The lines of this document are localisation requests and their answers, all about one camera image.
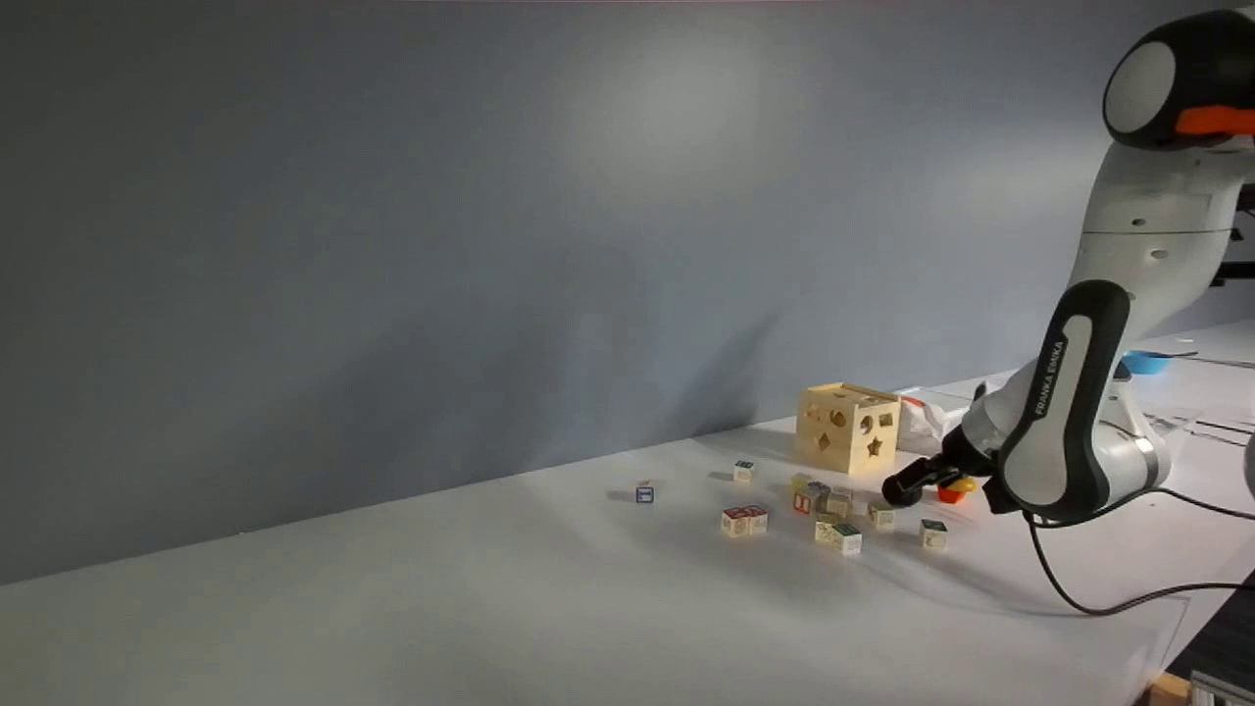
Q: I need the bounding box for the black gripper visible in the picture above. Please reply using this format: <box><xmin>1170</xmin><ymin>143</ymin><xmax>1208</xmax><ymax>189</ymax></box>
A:
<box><xmin>906</xmin><ymin>431</ymin><xmax>992</xmax><ymax>491</ymax></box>

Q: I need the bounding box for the black round object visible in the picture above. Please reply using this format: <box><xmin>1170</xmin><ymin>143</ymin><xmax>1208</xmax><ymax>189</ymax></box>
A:
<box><xmin>883</xmin><ymin>474</ymin><xmax>920</xmax><ymax>506</ymax></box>

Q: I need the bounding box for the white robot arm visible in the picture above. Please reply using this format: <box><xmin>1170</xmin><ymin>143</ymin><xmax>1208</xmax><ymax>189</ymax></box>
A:
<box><xmin>883</xmin><ymin>8</ymin><xmax>1255</xmax><ymax>524</ymax></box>

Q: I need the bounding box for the red white packet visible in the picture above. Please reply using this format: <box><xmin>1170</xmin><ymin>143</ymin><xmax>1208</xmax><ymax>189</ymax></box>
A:
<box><xmin>899</xmin><ymin>396</ymin><xmax>959</xmax><ymax>453</ymax></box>

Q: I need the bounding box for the small green white block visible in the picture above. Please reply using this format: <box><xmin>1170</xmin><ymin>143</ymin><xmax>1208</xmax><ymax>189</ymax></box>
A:
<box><xmin>916</xmin><ymin>517</ymin><xmax>950</xmax><ymax>554</ymax></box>

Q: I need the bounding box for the small wooden toy block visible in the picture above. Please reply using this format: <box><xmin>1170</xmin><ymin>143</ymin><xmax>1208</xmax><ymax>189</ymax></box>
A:
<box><xmin>866</xmin><ymin>506</ymin><xmax>899</xmax><ymax>533</ymax></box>

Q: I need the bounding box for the wooden shape sorter cube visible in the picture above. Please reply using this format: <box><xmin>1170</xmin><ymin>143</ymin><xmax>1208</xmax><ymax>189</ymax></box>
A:
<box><xmin>797</xmin><ymin>380</ymin><xmax>899</xmax><ymax>474</ymax></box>

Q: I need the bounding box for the green white toy block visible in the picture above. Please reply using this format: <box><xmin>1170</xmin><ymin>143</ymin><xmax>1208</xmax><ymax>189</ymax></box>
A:
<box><xmin>810</xmin><ymin>523</ymin><xmax>864</xmax><ymax>557</ymax></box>

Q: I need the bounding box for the multicolour toy block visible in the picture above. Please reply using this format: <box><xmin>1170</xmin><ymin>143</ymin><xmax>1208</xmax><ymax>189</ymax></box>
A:
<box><xmin>788</xmin><ymin>481</ymin><xmax>831</xmax><ymax>513</ymax></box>

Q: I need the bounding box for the small white toy block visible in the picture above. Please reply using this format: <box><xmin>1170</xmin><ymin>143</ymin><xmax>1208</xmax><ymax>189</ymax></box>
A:
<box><xmin>732</xmin><ymin>460</ymin><xmax>755</xmax><ymax>485</ymax></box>

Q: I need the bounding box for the blue bowl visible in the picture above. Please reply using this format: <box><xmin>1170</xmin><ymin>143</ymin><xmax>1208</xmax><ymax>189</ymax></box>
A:
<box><xmin>1117</xmin><ymin>351</ymin><xmax>1170</xmax><ymax>380</ymax></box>

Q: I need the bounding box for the red white toy block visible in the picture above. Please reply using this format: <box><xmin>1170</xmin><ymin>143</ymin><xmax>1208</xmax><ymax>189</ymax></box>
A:
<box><xmin>719</xmin><ymin>506</ymin><xmax>768</xmax><ymax>538</ymax></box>

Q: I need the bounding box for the small grey toy block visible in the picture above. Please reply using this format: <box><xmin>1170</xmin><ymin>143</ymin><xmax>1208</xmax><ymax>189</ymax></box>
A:
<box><xmin>632</xmin><ymin>481</ymin><xmax>656</xmax><ymax>506</ymax></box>

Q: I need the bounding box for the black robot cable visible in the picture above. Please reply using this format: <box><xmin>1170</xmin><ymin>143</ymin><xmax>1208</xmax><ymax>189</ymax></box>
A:
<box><xmin>1021</xmin><ymin>481</ymin><xmax>1255</xmax><ymax>621</ymax></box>

